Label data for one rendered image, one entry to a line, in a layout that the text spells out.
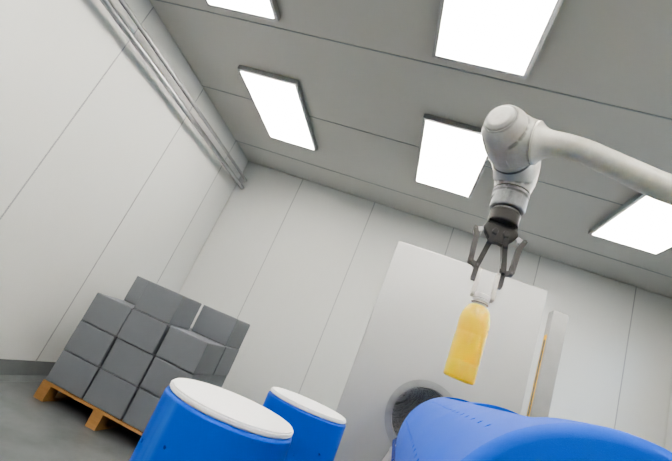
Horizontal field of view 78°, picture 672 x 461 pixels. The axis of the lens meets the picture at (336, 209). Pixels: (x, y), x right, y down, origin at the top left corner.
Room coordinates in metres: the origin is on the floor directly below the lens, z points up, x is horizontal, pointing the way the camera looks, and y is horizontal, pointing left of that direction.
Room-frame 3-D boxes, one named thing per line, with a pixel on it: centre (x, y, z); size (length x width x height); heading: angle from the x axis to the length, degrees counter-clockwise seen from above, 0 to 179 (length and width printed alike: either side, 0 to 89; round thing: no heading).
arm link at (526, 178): (0.94, -0.40, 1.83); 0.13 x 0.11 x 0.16; 141
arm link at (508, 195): (0.95, -0.40, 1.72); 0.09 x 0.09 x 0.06
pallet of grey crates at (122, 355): (4.23, 1.00, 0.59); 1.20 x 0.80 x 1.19; 75
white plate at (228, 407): (0.98, 0.03, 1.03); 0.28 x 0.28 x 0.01
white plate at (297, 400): (1.54, -0.18, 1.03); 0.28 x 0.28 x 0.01
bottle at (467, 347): (0.96, -0.41, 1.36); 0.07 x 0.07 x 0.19
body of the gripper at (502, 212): (0.95, -0.40, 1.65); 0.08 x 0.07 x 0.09; 73
